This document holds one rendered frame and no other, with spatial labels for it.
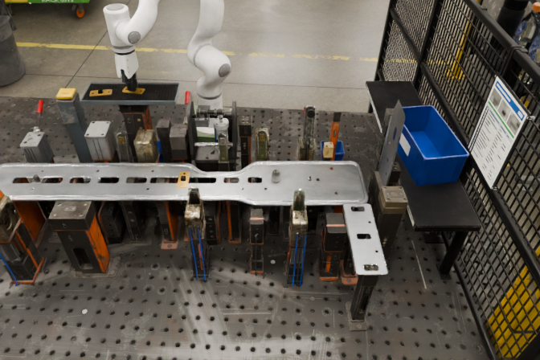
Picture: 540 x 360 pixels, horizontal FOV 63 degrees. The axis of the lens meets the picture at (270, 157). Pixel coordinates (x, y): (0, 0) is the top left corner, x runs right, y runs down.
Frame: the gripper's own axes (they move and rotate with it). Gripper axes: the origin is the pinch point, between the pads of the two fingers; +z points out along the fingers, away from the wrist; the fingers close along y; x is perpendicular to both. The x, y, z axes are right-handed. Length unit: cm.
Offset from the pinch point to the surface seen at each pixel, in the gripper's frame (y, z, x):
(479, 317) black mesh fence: 52, 42, 137
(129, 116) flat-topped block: 5.3, 12.2, -1.3
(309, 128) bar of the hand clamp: 7, 6, 72
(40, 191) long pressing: 45, 19, -19
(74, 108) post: 9.2, 8.4, -22.2
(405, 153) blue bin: 8, 11, 108
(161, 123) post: 10.9, 9.0, 15.0
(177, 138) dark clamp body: 15.4, 11.9, 22.3
